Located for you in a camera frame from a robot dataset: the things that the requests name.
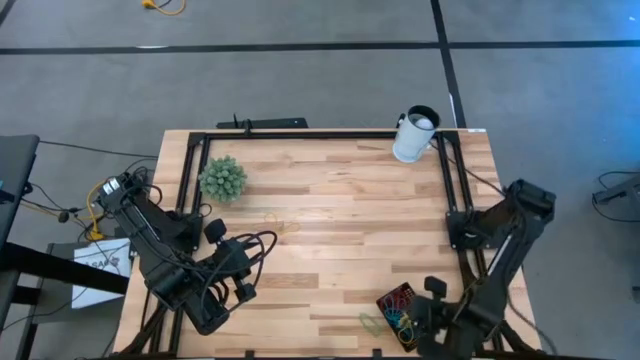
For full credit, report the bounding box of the black box with antenna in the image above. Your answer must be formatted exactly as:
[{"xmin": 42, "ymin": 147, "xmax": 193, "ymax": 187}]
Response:
[{"xmin": 216, "ymin": 113, "xmax": 310, "ymax": 130}]

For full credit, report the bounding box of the yellow floor cable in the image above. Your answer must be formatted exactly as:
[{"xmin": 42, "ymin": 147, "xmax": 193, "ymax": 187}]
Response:
[{"xmin": 141, "ymin": 0, "xmax": 187, "ymax": 17}]

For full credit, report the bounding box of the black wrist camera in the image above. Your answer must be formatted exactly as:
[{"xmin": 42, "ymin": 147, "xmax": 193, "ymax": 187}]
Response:
[
  {"xmin": 423, "ymin": 275, "xmax": 449, "ymax": 297},
  {"xmin": 203, "ymin": 218, "xmax": 228, "ymax": 246}
]

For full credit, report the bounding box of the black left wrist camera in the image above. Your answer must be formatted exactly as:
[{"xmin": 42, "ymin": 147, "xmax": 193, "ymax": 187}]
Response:
[{"xmin": 203, "ymin": 218, "xmax": 228, "ymax": 246}]

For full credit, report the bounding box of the black slanted beam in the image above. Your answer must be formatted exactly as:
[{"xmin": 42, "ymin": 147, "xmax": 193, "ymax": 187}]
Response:
[{"xmin": 0, "ymin": 242, "xmax": 130, "ymax": 296}]

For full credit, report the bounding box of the white mug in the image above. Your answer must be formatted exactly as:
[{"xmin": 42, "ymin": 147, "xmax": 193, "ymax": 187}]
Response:
[{"xmin": 391, "ymin": 104, "xmax": 442, "ymax": 164}]

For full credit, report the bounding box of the black aluminium table frame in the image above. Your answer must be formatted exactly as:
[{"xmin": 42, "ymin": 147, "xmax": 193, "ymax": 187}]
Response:
[{"xmin": 117, "ymin": 128, "xmax": 546, "ymax": 360}]

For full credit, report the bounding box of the green plant in patterned pot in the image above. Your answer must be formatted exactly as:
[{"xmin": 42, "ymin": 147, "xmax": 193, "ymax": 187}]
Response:
[{"xmin": 197, "ymin": 154, "xmax": 249, "ymax": 204}]

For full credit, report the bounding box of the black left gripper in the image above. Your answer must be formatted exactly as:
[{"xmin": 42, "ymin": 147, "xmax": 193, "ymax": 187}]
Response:
[{"xmin": 212, "ymin": 238, "xmax": 258, "ymax": 304}]

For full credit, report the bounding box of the black slotted plastic bin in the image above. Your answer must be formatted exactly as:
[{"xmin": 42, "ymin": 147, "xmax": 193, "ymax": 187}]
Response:
[{"xmin": 375, "ymin": 281, "xmax": 426, "ymax": 353}]

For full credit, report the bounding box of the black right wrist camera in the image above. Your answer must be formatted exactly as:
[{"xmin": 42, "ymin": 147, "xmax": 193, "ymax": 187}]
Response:
[{"xmin": 423, "ymin": 275, "xmax": 449, "ymax": 297}]

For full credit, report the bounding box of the black floor cable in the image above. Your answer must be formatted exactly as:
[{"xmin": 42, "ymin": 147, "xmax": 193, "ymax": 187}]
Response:
[{"xmin": 38, "ymin": 139, "xmax": 160, "ymax": 161}]

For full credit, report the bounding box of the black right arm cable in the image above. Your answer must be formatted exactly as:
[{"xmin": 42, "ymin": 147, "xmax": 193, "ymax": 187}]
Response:
[{"xmin": 507, "ymin": 294, "xmax": 559, "ymax": 356}]

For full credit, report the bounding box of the black purifier cable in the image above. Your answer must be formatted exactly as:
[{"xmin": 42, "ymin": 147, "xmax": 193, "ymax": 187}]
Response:
[{"xmin": 429, "ymin": 140, "xmax": 507, "ymax": 197}]

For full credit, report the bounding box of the blue rubber band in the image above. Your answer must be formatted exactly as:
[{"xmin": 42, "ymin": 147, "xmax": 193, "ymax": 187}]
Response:
[{"xmin": 383, "ymin": 305, "xmax": 407, "ymax": 326}]

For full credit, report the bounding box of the dark gripper cable loop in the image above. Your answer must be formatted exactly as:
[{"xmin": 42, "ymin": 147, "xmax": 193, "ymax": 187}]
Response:
[
  {"xmin": 219, "ymin": 229, "xmax": 279, "ymax": 314},
  {"xmin": 227, "ymin": 233, "xmax": 266, "ymax": 291}
]

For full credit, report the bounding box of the red rubber band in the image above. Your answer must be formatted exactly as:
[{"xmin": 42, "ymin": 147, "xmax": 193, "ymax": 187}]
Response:
[{"xmin": 383, "ymin": 294, "xmax": 409, "ymax": 314}]

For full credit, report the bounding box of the green rubber band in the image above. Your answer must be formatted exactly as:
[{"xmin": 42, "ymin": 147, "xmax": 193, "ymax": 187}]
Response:
[{"xmin": 358, "ymin": 312, "xmax": 386, "ymax": 339}]

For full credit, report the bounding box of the white paper sheet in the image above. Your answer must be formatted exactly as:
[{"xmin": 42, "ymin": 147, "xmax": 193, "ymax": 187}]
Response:
[{"xmin": 71, "ymin": 237, "xmax": 133, "ymax": 310}]

